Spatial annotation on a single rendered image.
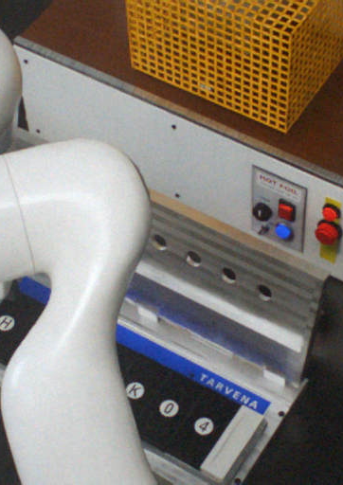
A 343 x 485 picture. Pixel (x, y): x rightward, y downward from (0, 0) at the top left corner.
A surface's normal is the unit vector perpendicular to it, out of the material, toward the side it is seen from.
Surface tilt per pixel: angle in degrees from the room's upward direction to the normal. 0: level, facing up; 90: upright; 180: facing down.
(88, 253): 33
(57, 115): 90
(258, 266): 75
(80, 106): 90
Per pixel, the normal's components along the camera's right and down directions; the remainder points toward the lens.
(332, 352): -0.04, -0.60
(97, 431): 0.40, -0.23
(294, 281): -0.52, 0.51
